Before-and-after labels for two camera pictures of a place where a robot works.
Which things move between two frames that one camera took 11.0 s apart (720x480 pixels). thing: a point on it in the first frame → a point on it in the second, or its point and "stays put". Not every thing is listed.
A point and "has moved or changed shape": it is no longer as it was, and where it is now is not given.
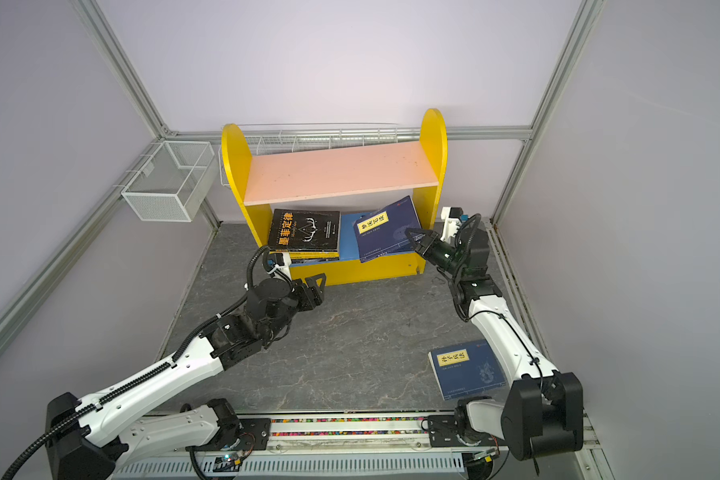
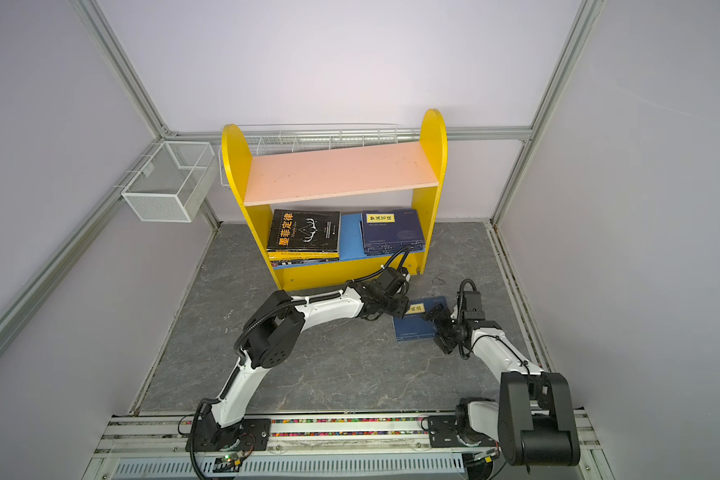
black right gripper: x=430 y=246 → x=438 y=320
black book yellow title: x=305 y=230 stays put
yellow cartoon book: x=313 y=255 stays put
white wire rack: x=275 y=138 stays put
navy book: x=382 y=233 has moved or changed shape
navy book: x=466 y=369 → x=413 y=325
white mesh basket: x=170 y=185 stays put
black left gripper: x=317 y=295 → x=404 y=303
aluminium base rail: x=361 y=430 stays put
